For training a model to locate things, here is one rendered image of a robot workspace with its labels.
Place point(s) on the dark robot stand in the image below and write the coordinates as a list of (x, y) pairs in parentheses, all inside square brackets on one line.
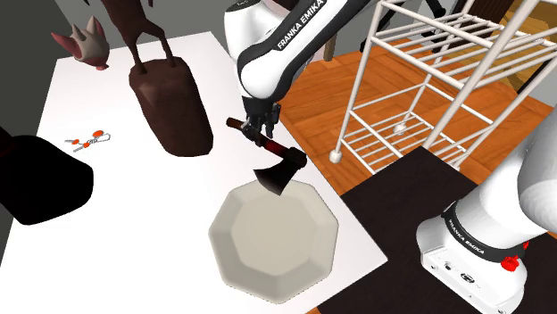
[(391, 226)]

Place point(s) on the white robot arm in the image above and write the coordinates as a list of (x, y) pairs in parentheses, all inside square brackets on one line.
[(265, 65)]

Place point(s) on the pink and beige animal toy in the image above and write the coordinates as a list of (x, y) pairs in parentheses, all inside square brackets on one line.
[(91, 48)]

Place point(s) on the pale grey octagonal bowl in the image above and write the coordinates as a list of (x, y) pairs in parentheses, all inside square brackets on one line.
[(274, 243)]

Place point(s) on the red and black axe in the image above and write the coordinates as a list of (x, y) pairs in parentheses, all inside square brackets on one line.
[(283, 167)]

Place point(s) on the brown deer figure on base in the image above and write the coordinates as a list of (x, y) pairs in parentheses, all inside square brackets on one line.
[(174, 108)]

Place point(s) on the black rounded block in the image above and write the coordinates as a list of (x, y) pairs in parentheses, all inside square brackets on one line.
[(39, 182)]

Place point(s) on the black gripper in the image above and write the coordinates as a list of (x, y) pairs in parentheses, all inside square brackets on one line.
[(256, 106)]

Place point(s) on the keys with orange tags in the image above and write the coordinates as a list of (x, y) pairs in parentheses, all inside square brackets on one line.
[(92, 140)]

